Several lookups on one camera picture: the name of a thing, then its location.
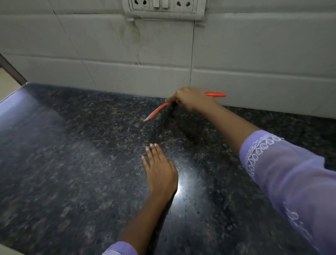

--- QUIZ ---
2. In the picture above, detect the person's left forearm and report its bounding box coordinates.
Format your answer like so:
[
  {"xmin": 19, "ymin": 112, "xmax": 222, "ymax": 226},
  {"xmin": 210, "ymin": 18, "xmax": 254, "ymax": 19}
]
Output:
[{"xmin": 118, "ymin": 190, "xmax": 176, "ymax": 255}]

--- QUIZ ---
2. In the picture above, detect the white wall switch socket panel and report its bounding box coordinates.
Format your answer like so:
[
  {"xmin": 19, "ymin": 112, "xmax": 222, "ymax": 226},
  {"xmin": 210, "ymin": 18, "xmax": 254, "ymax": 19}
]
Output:
[{"xmin": 122, "ymin": 0, "xmax": 207, "ymax": 22}]

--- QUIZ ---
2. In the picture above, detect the person's right forearm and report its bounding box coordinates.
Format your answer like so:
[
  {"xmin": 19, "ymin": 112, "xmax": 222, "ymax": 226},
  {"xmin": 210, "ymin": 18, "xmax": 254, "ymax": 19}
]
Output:
[{"xmin": 207, "ymin": 102, "xmax": 263, "ymax": 156}]

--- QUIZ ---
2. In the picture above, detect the person's right hand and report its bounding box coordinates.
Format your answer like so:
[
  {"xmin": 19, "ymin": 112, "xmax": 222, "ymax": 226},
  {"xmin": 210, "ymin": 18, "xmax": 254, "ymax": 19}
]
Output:
[{"xmin": 165, "ymin": 87, "xmax": 220, "ymax": 113}]

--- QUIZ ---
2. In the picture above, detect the person's left hand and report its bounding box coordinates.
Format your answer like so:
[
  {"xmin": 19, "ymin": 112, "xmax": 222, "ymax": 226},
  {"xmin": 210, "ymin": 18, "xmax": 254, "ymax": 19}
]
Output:
[{"xmin": 141, "ymin": 143, "xmax": 179, "ymax": 197}]

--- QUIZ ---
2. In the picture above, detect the orange handled knife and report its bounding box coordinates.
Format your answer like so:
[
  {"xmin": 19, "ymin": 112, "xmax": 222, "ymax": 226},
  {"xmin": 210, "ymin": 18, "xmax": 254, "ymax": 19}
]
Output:
[{"xmin": 143, "ymin": 92, "xmax": 227, "ymax": 122}]

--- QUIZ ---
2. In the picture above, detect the lilac lace-trimmed sleeve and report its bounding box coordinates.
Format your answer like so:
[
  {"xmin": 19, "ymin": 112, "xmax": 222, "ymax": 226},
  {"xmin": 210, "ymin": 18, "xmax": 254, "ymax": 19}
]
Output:
[
  {"xmin": 102, "ymin": 241, "xmax": 138, "ymax": 255},
  {"xmin": 239, "ymin": 130, "xmax": 336, "ymax": 255}
]

